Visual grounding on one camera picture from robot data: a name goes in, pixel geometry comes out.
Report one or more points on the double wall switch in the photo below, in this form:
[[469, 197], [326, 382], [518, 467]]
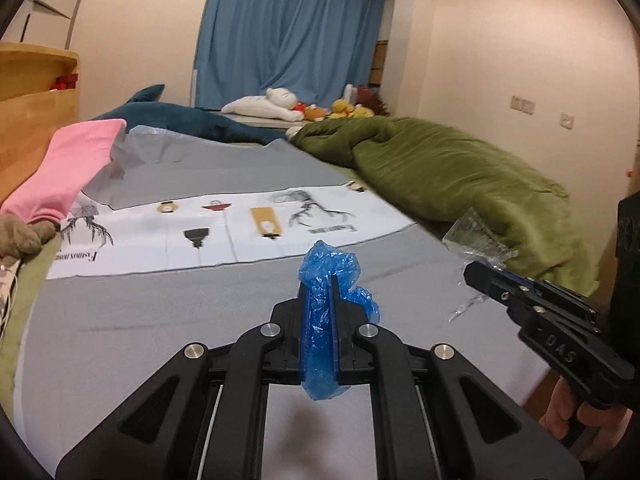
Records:
[[522, 105]]

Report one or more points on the white plush toy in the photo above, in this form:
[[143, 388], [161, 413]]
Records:
[[260, 105]]

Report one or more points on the wooden window blind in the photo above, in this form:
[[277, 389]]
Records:
[[379, 62]]

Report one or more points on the single wall socket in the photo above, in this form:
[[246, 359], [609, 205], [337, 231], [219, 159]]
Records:
[[567, 120]]

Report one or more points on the brown plush toy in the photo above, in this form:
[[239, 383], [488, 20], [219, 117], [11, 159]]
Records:
[[20, 237]]

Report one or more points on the translucent plastic sheet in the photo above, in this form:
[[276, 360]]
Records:
[[145, 152]]

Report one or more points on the teal shark plush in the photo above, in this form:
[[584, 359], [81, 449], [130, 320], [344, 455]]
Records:
[[190, 122]]

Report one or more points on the pink pillow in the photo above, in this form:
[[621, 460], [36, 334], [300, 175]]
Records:
[[65, 165]]

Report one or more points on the green fleece blanket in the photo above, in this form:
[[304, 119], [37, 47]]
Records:
[[450, 185]]

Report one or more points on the wooden headboard shelf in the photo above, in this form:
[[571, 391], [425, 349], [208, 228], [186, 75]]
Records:
[[30, 125]]

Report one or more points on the grey printed bed cover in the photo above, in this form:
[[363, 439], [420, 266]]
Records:
[[175, 310]]

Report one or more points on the person's right hand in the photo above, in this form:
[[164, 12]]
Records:
[[585, 425]]

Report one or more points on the yellow plush toy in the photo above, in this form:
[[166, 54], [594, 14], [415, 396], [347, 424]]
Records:
[[350, 109]]

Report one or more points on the orange plush toy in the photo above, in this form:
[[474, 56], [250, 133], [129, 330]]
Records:
[[312, 111]]

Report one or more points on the dark red plush toy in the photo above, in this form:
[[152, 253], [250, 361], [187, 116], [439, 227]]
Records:
[[375, 100]]

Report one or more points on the blue plastic bag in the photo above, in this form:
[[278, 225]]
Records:
[[325, 265]]

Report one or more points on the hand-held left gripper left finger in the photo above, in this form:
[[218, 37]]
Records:
[[292, 340]]

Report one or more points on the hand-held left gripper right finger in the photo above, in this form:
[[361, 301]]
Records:
[[345, 340]]

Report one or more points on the clear plastic wrapper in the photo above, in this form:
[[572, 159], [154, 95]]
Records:
[[470, 237]]

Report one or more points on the blue curtain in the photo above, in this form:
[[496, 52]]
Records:
[[290, 30]]

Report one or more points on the white wardrobe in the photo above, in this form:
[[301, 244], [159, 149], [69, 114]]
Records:
[[55, 10]]

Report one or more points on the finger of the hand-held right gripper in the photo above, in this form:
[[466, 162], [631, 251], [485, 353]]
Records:
[[525, 284], [565, 350]]

